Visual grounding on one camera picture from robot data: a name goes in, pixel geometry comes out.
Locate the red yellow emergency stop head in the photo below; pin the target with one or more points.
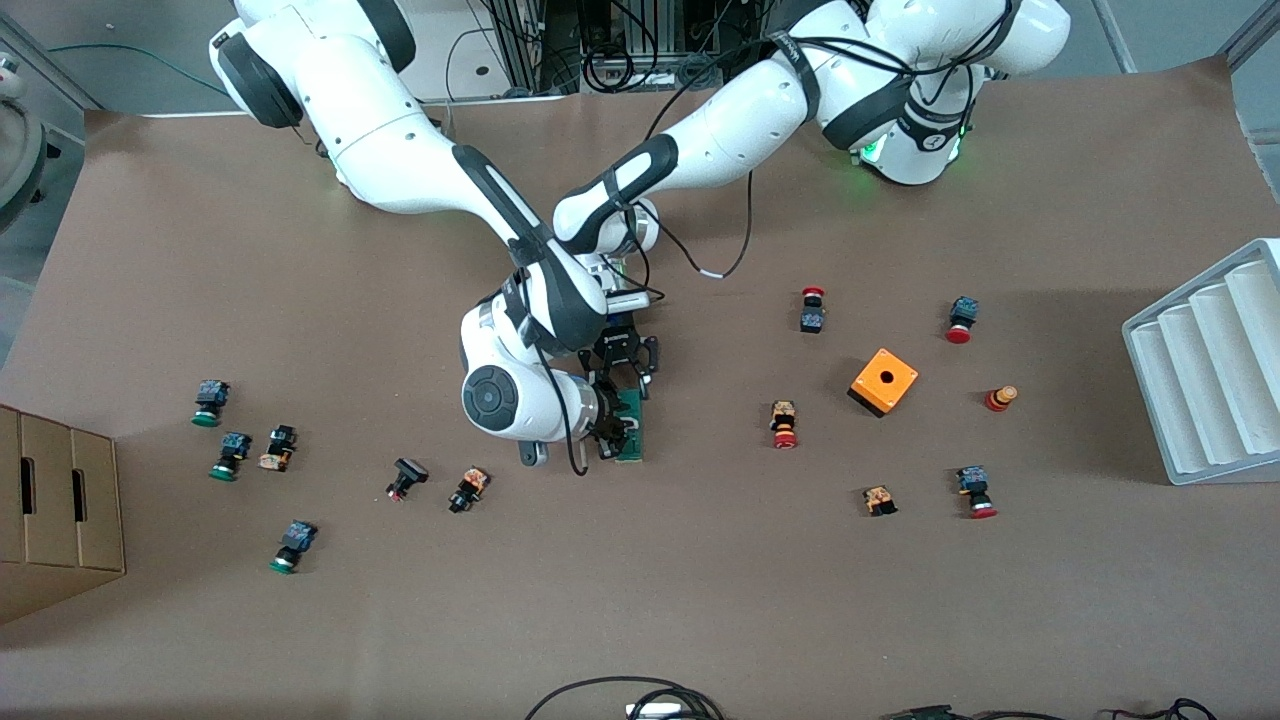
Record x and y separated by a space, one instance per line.
999 399

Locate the orange push button enclosure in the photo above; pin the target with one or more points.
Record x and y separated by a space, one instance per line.
884 382

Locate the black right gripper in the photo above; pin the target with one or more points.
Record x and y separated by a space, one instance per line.
607 419

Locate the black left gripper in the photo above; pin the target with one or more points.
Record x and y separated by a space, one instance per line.
624 351

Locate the red button black contact block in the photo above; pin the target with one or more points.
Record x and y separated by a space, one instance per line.
812 318

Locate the red mushroom button blue block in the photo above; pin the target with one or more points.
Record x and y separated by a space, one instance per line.
974 482
963 312

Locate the aluminium equipment rack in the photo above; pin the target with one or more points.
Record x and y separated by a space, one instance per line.
600 40

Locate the brown cardboard box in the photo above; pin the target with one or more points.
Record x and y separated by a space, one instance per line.
60 500

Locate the grey aluminium profile bar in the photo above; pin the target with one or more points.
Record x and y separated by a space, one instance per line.
1112 35

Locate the grey round stand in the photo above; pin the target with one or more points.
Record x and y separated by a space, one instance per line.
18 150

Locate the green load switch white lever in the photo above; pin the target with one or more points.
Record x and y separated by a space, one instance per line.
634 425

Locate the beige black switch block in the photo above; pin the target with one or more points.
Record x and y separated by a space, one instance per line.
277 448

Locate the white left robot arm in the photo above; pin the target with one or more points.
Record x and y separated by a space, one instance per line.
740 120

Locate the red emergency stop orange block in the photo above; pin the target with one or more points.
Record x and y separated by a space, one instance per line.
783 420

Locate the white ribbed plastic tray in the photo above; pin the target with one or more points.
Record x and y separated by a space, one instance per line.
1200 400

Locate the white plug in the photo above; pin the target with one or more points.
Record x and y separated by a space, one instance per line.
655 711

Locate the orange black contact block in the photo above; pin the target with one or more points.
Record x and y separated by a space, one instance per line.
879 500

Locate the green mushroom push button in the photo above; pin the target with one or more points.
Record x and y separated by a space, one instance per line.
233 446
212 392
296 537

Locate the black selector switch orange block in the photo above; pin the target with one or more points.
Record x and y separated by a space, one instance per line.
468 489

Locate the black pushbutton pink tip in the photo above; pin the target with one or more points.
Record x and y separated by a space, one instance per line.
408 472

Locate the white back table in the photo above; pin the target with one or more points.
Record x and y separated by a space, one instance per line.
475 60

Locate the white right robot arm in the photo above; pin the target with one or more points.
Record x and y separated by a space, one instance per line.
380 140

